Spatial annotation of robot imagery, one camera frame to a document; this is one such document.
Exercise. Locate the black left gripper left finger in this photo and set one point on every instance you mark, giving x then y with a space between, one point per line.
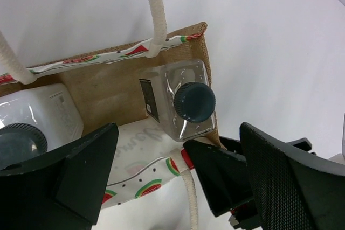
61 189

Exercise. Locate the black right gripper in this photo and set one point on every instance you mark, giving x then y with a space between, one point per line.
225 181

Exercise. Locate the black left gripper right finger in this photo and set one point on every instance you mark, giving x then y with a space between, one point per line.
292 188

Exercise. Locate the burlap watermelon canvas bag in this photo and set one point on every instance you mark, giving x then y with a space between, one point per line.
99 92

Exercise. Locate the white bottle grey cap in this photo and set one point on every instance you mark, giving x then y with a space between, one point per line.
50 109

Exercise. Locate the clear bottle grey cap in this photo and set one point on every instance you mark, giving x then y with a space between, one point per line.
179 97

